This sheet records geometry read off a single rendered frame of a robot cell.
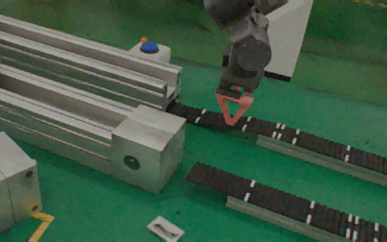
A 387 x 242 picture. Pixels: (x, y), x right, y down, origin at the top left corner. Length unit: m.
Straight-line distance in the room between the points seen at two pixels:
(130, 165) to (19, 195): 0.18
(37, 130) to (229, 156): 0.35
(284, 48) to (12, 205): 0.75
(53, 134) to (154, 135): 0.19
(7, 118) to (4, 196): 0.22
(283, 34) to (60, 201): 0.67
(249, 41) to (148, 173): 0.26
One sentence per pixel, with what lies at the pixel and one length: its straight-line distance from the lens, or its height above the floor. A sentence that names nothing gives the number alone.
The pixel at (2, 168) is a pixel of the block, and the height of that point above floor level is 0.87.
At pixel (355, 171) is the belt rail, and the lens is 0.86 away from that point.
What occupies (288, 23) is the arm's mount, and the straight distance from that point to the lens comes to 1.09.
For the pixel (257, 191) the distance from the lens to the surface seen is 0.71.
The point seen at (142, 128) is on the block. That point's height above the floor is 0.87.
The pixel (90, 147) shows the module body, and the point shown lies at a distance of 0.73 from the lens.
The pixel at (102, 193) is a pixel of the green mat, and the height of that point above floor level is 0.78.
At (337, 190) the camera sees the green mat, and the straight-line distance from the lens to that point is 0.82.
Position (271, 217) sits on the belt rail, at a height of 0.79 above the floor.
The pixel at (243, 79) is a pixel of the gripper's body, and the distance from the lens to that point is 0.78.
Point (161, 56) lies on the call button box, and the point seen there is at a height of 0.84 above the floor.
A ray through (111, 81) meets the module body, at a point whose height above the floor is 0.84.
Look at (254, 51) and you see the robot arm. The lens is 0.68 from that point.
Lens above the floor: 1.29
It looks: 35 degrees down
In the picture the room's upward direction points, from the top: 7 degrees clockwise
